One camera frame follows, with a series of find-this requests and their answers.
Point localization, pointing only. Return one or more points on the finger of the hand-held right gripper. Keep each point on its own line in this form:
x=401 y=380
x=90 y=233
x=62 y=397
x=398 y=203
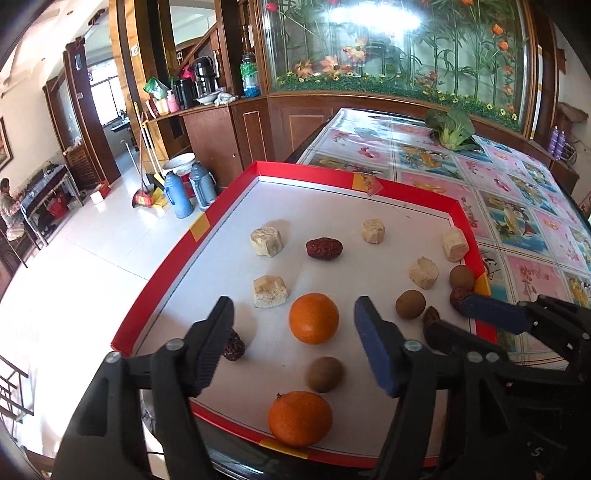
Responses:
x=445 y=337
x=491 y=311

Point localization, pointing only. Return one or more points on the red box lid tray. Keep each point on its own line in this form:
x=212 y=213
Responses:
x=323 y=207

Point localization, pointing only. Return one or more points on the brown kiwi front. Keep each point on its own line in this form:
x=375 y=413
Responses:
x=325 y=374

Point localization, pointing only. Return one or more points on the white basin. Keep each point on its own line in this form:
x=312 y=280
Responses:
x=178 y=161

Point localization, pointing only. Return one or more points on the beige snack cube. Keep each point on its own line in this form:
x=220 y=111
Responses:
x=455 y=244
x=265 y=240
x=270 y=290
x=423 y=272
x=373 y=230

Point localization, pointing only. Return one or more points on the orange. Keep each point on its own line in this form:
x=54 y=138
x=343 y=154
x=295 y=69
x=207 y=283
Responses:
x=314 y=318
x=300 y=417

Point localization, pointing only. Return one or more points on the black thermos jug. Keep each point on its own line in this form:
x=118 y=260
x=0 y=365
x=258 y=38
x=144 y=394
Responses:
x=204 y=76

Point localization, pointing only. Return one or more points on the grey-blue thermos flask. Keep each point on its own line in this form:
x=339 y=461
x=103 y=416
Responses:
x=202 y=184

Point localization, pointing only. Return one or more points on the brown longan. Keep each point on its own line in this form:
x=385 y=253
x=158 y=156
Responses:
x=410 y=303
x=461 y=277

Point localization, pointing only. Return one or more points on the white cloth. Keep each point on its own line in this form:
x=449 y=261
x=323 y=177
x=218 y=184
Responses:
x=227 y=97

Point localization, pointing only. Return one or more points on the red date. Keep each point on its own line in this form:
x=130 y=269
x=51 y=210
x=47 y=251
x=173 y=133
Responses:
x=324 y=248
x=457 y=299
x=431 y=314
x=234 y=347

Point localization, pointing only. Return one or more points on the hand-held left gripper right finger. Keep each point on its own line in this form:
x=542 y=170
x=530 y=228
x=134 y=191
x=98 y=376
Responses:
x=378 y=346

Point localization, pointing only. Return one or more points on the purple bottle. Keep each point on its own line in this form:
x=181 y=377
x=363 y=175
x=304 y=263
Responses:
x=553 y=139
x=561 y=142

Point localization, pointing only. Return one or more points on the framed wall picture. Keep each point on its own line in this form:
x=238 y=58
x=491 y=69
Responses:
x=3 y=143

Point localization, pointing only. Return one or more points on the green bag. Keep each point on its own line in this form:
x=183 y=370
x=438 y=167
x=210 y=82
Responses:
x=156 y=87

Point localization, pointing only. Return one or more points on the black kettle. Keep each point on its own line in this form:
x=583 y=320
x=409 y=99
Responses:
x=184 y=93

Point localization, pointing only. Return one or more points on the red bucket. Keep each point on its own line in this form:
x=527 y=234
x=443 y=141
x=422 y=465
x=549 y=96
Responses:
x=57 y=207

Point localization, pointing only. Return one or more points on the blue thermos flask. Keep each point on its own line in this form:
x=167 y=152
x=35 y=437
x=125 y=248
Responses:
x=178 y=196

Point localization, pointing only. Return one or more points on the glass aquarium with plants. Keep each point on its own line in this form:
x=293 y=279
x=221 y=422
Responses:
x=392 y=46

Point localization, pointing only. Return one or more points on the wooden side cabinet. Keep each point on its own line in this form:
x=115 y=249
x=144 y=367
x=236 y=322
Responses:
x=563 y=175

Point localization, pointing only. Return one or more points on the red dustpan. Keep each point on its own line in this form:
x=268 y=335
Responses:
x=143 y=199

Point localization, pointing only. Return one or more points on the pink cup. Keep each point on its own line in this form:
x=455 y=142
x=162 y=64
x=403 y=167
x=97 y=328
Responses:
x=172 y=103

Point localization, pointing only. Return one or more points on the dark desk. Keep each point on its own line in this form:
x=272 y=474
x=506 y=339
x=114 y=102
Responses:
x=46 y=181

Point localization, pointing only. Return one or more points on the metal railing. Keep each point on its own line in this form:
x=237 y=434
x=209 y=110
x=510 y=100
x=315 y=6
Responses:
x=16 y=392

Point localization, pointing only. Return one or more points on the green leafy vegetable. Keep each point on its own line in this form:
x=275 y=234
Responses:
x=450 y=129

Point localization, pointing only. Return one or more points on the floral printed tablecloth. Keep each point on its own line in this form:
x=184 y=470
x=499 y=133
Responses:
x=508 y=194

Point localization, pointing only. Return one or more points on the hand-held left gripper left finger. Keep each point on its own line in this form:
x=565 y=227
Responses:
x=212 y=350

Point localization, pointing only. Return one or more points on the white bowl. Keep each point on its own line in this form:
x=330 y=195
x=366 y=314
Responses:
x=207 y=98

